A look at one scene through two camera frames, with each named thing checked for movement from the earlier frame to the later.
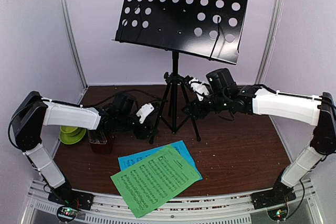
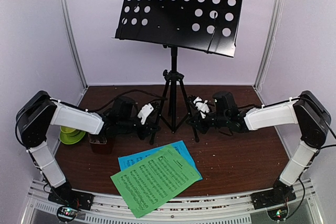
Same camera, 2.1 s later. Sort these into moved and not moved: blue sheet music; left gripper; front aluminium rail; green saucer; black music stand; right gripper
Moved: right gripper; black music stand
Not moved: front aluminium rail; green saucer; blue sheet music; left gripper
